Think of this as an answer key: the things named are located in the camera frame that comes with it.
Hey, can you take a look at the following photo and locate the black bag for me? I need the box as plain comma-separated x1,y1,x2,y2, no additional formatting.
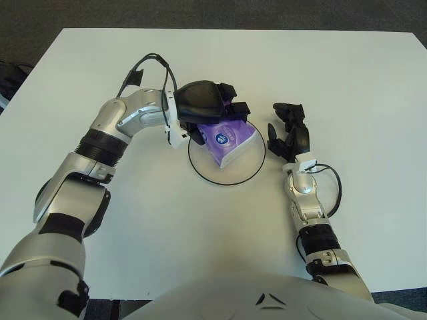
0,60,34,109

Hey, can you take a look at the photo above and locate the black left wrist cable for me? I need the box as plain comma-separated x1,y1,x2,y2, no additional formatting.
116,53,179,131

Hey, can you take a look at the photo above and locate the white plate with black rim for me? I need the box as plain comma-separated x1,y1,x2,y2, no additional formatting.
187,118,267,186

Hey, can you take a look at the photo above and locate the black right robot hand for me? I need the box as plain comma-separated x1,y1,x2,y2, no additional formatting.
266,102,312,164

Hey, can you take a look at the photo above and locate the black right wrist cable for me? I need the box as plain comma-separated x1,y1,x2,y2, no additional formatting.
310,163,343,219

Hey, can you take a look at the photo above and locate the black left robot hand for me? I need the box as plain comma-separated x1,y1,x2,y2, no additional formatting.
175,79,251,146

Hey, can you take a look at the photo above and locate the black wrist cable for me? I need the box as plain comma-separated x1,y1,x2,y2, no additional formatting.
116,53,179,131
310,163,343,219

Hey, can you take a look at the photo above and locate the purple tissue paper pack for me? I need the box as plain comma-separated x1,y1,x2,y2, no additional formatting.
196,99,257,169

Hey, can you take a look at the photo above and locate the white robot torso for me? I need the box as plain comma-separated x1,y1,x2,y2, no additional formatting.
71,273,427,320

